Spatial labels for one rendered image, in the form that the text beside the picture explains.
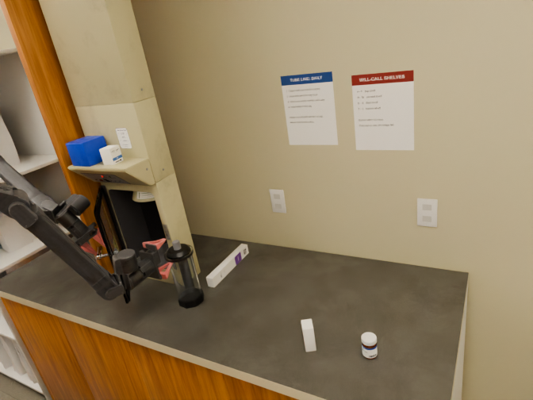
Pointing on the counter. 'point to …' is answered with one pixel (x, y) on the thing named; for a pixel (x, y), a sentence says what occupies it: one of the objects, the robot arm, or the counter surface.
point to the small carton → (111, 155)
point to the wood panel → (51, 97)
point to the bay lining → (136, 220)
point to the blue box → (86, 150)
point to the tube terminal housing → (133, 114)
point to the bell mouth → (143, 197)
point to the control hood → (132, 172)
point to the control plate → (105, 178)
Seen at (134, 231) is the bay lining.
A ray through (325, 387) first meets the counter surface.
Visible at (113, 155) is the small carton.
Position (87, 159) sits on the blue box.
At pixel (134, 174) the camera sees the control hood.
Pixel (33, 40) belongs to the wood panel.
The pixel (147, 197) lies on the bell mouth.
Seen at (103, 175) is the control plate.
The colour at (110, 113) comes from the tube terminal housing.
